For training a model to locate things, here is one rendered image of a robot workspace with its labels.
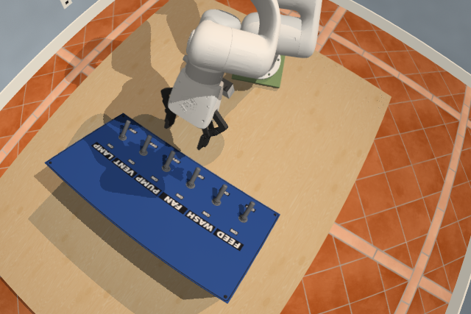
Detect blue switch panel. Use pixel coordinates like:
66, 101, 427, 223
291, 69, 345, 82
45, 113, 280, 304

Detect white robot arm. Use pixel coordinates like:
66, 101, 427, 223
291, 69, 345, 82
183, 0, 322, 99

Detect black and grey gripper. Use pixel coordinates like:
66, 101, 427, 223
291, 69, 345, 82
160, 68, 228, 150

